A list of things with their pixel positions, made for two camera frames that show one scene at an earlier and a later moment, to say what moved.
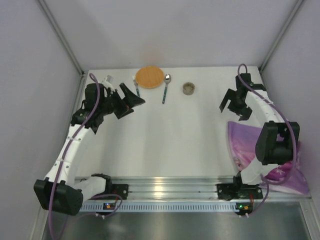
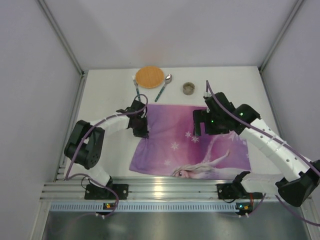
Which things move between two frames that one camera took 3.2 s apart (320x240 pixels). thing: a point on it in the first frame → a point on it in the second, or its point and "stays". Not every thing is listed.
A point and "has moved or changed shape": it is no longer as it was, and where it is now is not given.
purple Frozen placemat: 288,177 has moved or changed shape
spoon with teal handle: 167,79 has moved or changed shape
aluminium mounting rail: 187,188 stays
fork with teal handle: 135,83 stays
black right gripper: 236,104 → 200,120
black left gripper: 121,105 → 139,127
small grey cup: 188,88 stays
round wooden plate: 149,77 stays
